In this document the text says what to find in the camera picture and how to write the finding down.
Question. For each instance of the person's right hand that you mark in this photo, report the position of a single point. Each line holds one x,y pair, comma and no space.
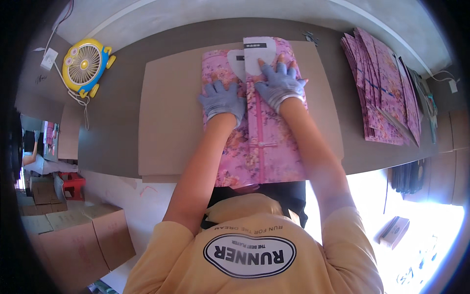
281,88

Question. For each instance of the person's left hand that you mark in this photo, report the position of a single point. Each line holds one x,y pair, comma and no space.
222,104

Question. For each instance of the large white collar template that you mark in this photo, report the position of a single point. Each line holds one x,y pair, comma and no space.
257,51

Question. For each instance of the pink floral garment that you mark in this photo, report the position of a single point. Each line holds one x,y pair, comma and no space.
273,147

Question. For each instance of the small white collar template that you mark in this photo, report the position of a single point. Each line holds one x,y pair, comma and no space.
237,64

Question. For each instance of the brown cardboard sheet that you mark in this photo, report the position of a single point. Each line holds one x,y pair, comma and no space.
169,117

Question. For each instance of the stack of pink floral garments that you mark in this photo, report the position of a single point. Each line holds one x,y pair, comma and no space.
382,92

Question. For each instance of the person's legs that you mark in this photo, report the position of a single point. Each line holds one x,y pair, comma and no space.
282,198

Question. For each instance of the yellow and blue desk fan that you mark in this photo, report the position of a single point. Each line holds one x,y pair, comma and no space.
85,66

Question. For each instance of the person's body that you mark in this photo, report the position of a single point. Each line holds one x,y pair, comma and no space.
253,253

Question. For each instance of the black bundle under table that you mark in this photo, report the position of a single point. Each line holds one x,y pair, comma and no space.
407,178

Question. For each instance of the brown cardboard piece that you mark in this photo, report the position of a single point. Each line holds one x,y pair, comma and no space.
69,132

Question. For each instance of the red plastic stool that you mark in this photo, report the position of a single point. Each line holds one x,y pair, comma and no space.
72,183

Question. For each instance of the small printed box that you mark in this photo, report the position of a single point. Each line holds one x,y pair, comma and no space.
394,231

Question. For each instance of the large brown carton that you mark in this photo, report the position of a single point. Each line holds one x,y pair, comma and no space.
84,242

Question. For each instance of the heap of brown cartons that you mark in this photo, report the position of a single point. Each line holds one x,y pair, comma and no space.
42,194

